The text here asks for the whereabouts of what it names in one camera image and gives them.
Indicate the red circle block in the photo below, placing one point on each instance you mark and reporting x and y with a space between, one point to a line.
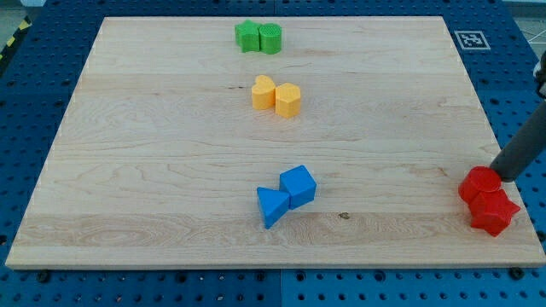
480 179

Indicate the red star block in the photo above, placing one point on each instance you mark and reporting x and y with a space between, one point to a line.
492 212

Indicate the green circle block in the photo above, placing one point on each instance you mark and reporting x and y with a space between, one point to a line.
270 38

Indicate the green star block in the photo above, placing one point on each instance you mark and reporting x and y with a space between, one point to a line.
247 36

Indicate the blue cube block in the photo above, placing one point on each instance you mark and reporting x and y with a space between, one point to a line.
299 184

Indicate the blue triangle block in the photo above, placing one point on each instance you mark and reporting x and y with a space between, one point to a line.
273 205

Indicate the yellow pentagon block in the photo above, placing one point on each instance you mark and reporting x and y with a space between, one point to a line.
288 100

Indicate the yellow heart block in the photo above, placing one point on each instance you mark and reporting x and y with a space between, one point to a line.
263 93

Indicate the light wooden board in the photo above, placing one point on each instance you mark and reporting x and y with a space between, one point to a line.
160 152

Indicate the white fiducial marker tag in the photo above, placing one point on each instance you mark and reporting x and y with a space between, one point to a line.
472 40

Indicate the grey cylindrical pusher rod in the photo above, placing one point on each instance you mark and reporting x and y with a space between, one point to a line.
523 148

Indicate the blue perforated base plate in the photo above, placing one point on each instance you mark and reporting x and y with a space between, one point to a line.
37 84

